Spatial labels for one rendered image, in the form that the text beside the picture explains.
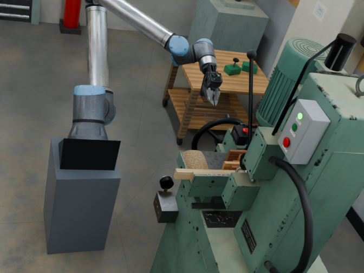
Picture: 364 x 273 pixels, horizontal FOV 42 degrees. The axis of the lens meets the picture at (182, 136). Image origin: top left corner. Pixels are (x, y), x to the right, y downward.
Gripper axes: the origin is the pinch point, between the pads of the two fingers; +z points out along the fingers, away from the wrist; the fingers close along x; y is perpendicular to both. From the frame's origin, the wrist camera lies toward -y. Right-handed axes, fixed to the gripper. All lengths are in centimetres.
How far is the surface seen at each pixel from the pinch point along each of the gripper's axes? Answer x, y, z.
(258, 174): -15, 50, 62
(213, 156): -10.5, 11.0, 34.8
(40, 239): -74, -84, 37
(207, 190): -18, 15, 52
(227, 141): -1.7, 9.4, 26.3
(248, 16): 87, -77, -148
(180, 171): -29, 20, 47
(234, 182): -18, 39, 60
